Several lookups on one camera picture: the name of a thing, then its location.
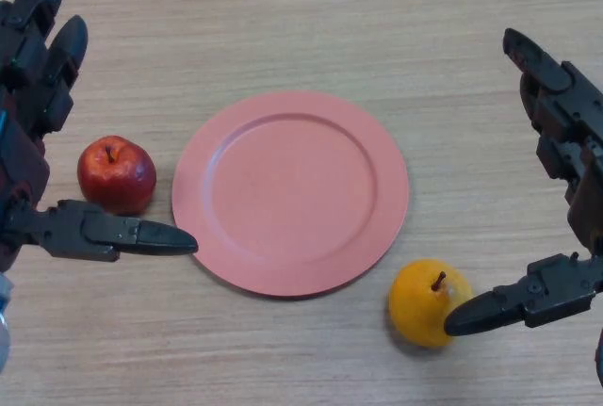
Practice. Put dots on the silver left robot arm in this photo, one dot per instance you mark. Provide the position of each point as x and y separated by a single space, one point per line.
4 326

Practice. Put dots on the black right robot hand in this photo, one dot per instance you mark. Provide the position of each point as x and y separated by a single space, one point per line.
579 109

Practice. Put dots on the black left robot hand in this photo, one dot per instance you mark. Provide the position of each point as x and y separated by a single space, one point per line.
28 175

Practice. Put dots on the red apple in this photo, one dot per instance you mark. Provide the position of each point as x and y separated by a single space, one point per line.
113 180

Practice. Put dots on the pink round plate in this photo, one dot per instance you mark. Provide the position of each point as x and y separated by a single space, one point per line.
292 194

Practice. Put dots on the yellow pear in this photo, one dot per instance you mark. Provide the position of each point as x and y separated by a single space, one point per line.
419 302

